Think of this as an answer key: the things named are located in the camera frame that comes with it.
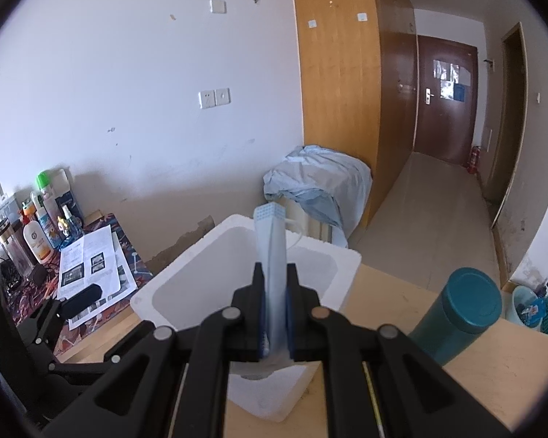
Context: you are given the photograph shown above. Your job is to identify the blue surgical face mask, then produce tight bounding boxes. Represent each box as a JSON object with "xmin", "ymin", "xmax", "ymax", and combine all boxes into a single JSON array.
[{"xmin": 253, "ymin": 203, "xmax": 291, "ymax": 371}]

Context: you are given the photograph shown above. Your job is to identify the printed paper sheets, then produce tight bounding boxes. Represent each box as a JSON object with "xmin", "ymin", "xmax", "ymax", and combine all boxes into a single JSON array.
[{"xmin": 57, "ymin": 226, "xmax": 137, "ymax": 330}]

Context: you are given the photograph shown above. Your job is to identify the white sunscreen bottle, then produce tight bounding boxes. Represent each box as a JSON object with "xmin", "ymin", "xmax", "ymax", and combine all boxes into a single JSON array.
[{"xmin": 23, "ymin": 216, "xmax": 53, "ymax": 264}]

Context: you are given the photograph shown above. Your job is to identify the blue spray bottle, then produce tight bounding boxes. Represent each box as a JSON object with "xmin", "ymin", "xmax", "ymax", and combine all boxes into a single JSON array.
[{"xmin": 59, "ymin": 205, "xmax": 84, "ymax": 241}]

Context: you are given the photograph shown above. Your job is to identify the white styrofoam box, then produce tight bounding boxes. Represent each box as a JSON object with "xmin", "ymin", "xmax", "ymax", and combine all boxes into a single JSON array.
[{"xmin": 129, "ymin": 211, "xmax": 364, "ymax": 424}]

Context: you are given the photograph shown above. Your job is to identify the teal cylindrical canister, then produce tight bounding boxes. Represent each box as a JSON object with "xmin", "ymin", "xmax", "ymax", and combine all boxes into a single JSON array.
[{"xmin": 409, "ymin": 267, "xmax": 502, "ymax": 366}]

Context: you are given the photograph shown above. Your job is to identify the green cap spray can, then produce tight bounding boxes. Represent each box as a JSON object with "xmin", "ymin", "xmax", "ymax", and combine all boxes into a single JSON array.
[{"xmin": 36, "ymin": 171, "xmax": 65, "ymax": 240}]

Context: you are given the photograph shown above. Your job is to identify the light blue trash bin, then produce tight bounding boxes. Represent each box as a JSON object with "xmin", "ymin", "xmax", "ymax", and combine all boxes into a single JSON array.
[{"xmin": 506, "ymin": 286, "xmax": 548, "ymax": 335}]

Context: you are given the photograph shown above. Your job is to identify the red fire extinguisher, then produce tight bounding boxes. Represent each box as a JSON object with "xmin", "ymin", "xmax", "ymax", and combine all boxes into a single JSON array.
[{"xmin": 466, "ymin": 145, "xmax": 481, "ymax": 174}]

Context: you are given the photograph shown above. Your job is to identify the dark brown entrance door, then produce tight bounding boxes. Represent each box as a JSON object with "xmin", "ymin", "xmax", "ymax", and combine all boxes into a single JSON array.
[{"xmin": 415, "ymin": 36, "xmax": 478, "ymax": 165}]

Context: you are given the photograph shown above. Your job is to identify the double wall socket plate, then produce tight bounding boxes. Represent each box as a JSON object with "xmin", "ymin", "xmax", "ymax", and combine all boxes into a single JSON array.
[{"xmin": 198, "ymin": 88, "xmax": 231, "ymax": 110}]

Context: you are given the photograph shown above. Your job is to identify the side door frame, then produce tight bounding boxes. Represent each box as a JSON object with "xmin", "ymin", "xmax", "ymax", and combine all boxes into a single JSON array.
[{"xmin": 486, "ymin": 22, "xmax": 528, "ymax": 227}]

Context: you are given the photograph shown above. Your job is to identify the white wall switch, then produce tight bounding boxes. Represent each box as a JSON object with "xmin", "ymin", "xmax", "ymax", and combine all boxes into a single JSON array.
[{"xmin": 210, "ymin": 0, "xmax": 227, "ymax": 14}]

